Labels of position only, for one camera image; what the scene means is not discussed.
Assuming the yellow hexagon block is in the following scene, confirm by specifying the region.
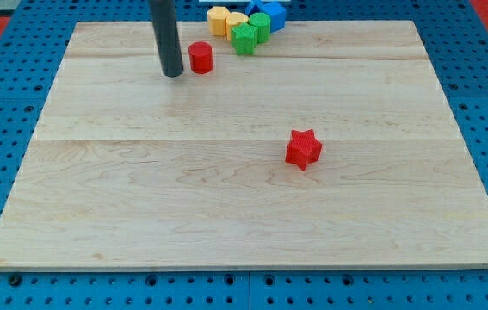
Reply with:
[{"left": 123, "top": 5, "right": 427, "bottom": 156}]
[{"left": 207, "top": 6, "right": 230, "bottom": 36}]

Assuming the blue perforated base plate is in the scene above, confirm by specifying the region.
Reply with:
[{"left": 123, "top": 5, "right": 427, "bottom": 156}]
[{"left": 0, "top": 1, "right": 488, "bottom": 309}]

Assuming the green cylinder block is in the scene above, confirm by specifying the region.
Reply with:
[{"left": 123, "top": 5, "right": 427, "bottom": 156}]
[{"left": 249, "top": 12, "right": 271, "bottom": 44}]

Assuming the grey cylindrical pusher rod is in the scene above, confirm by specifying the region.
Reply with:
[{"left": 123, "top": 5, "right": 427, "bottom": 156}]
[{"left": 148, "top": 0, "right": 183, "bottom": 78}]

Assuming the green star block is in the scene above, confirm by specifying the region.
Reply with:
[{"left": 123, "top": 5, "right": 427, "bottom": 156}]
[{"left": 231, "top": 23, "right": 258, "bottom": 55}]

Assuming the light wooden board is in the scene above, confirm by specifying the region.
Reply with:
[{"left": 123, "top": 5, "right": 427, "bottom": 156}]
[{"left": 0, "top": 21, "right": 488, "bottom": 272}]

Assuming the red star block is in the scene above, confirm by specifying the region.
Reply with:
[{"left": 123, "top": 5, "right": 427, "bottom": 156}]
[{"left": 285, "top": 129, "right": 323, "bottom": 171}]

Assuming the yellow rounded block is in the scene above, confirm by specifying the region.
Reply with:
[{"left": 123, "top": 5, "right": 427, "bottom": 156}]
[{"left": 225, "top": 12, "right": 249, "bottom": 40}]

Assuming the blue cube block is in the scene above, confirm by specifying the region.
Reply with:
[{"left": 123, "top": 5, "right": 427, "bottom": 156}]
[{"left": 260, "top": 2, "right": 287, "bottom": 33}]

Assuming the red cylinder block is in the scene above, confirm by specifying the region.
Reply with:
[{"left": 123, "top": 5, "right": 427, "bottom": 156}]
[{"left": 188, "top": 41, "right": 213, "bottom": 74}]

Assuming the blue triangle block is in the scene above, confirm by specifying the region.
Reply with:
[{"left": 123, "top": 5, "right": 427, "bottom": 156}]
[{"left": 244, "top": 0, "right": 263, "bottom": 16}]

